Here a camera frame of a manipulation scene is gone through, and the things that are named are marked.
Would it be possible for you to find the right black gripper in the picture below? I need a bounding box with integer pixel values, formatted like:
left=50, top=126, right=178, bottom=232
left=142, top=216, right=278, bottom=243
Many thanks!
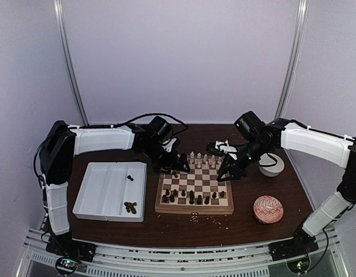
left=217, top=137, right=271, bottom=181

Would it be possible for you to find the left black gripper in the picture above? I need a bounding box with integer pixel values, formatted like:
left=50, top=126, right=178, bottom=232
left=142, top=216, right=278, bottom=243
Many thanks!
left=140, top=141, right=190, bottom=174

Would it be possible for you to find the wooden chess board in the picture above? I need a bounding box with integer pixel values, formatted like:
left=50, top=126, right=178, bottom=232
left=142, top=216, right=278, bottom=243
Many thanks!
left=155, top=167, right=234, bottom=215

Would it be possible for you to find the dark chess piece corner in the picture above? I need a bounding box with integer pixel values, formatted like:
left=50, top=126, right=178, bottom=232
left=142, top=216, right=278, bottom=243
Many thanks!
left=162, top=194, right=168, bottom=203

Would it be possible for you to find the white plastic divided tray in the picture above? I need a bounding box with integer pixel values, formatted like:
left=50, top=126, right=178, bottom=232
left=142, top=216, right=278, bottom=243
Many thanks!
left=73, top=162, right=147, bottom=223

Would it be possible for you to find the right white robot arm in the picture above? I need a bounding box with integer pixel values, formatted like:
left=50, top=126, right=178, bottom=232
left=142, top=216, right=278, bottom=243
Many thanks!
left=207, top=111, right=356, bottom=255

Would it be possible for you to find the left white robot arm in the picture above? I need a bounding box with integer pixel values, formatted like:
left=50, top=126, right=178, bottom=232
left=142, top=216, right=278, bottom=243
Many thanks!
left=34, top=116, right=189, bottom=256

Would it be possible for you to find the white chess pieces group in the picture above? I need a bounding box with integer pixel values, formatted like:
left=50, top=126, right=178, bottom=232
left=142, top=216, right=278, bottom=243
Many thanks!
left=188, top=152, right=223, bottom=170

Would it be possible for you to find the dark chess pieces lower pile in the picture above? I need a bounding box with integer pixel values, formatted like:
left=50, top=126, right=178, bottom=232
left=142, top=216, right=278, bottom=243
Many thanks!
left=124, top=202, right=137, bottom=214

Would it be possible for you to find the white ceramic bowl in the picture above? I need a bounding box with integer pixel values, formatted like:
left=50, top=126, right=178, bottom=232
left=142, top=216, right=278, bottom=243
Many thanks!
left=258, top=153, right=285, bottom=177

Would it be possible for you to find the red patterned bowl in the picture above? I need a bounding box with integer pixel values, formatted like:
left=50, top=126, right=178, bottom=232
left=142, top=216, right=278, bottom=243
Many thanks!
left=253, top=195, right=284, bottom=224

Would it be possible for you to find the right wrist camera with cable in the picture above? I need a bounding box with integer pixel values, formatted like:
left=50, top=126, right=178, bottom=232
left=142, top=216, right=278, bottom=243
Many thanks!
left=206, top=140, right=238, bottom=157

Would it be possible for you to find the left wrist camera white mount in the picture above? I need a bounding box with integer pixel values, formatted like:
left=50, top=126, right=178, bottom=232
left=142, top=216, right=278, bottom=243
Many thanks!
left=162, top=137, right=180, bottom=152

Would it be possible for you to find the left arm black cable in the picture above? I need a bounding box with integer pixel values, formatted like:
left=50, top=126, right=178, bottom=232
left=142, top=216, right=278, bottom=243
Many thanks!
left=117, top=113, right=188, bottom=136

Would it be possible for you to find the aluminium front rail frame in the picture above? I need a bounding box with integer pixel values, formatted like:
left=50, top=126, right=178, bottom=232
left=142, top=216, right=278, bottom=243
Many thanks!
left=21, top=226, right=340, bottom=277

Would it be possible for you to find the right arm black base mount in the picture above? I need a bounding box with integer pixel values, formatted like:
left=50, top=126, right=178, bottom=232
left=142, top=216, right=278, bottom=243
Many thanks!
left=268, top=238, right=318, bottom=261

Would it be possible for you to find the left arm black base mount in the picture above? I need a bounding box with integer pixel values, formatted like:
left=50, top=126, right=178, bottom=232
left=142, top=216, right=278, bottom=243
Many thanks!
left=46, top=237, right=96, bottom=262

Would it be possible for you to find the right aluminium corner post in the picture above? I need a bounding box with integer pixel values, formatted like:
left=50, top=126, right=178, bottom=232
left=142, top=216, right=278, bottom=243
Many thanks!
left=274, top=0, right=309, bottom=119

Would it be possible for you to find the aluminium corner post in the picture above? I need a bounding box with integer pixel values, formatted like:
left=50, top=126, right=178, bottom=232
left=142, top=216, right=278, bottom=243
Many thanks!
left=274, top=0, right=309, bottom=119
left=53, top=0, right=89, bottom=126

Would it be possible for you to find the left aluminium corner post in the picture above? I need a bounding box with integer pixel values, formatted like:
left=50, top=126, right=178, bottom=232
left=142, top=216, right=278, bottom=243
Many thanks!
left=53, top=0, right=89, bottom=126

